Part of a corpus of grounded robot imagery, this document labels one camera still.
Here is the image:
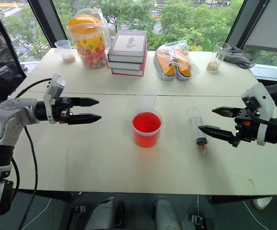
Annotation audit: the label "red hardcover book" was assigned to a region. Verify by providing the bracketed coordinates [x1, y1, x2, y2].
[110, 52, 148, 78]

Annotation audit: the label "clear plastic syringe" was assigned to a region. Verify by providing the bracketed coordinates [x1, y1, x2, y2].
[187, 106, 209, 155]

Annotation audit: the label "tall glass with grains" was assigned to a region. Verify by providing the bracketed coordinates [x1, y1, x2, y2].
[205, 42, 231, 73]

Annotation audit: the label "clear bag around jar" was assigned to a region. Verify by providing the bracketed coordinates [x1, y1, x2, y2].
[67, 8, 112, 70]

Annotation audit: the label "white floor cable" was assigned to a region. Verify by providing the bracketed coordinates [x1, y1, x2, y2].
[242, 199, 270, 230]

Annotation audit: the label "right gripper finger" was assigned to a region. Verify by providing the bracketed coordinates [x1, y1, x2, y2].
[211, 106, 243, 118]
[198, 125, 240, 148]

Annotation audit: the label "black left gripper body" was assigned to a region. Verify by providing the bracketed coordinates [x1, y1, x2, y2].
[54, 96, 73, 126]

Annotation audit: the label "clear beaker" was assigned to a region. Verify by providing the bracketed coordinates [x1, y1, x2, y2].
[136, 91, 161, 116]

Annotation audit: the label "black equipment beside table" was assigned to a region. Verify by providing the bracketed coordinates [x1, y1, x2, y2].
[0, 59, 28, 81]

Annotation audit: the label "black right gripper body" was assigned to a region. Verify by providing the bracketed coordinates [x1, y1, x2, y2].
[234, 108, 259, 143]

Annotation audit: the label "candy jar with orange lid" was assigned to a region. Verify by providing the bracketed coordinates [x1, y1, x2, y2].
[68, 14, 107, 69]

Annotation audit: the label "cup of red liquid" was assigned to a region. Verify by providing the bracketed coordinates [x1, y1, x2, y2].
[131, 112, 169, 148]

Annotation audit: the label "black table leg bar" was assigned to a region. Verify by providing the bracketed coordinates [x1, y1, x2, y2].
[15, 190, 75, 202]
[208, 195, 274, 206]

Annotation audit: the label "yellow canvas shoe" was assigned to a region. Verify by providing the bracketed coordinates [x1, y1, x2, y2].
[173, 47, 193, 82]
[154, 49, 177, 81]

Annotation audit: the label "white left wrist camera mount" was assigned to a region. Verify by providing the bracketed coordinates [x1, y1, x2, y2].
[43, 73, 67, 125]

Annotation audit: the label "black floor bracket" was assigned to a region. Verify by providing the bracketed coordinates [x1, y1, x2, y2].
[67, 204, 87, 230]
[190, 214, 214, 230]

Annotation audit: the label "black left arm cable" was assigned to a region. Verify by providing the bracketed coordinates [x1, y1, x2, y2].
[14, 78, 53, 230]

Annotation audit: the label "grey hardcover book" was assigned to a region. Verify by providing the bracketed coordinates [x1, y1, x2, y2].
[107, 30, 149, 64]

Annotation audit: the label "measuring cup with rice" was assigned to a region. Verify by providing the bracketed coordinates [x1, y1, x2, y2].
[54, 39, 78, 64]

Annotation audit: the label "dark thin hardcover book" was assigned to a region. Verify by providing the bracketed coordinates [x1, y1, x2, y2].
[106, 59, 146, 71]

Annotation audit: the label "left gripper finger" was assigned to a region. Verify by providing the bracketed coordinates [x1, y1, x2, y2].
[70, 97, 100, 107]
[68, 114, 103, 126]

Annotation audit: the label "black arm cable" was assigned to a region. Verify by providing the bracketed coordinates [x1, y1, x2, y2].
[14, 78, 53, 230]
[245, 108, 277, 128]

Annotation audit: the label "grey rounded shape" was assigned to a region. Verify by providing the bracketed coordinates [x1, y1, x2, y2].
[84, 196, 125, 230]
[152, 197, 184, 230]

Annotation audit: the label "bagged yellow sneakers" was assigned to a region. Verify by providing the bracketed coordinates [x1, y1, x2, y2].
[153, 40, 200, 82]

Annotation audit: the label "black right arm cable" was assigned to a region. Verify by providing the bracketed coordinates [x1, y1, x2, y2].
[245, 108, 277, 128]

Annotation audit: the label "grey cloth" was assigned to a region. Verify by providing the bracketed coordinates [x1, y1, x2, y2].
[223, 46, 256, 69]

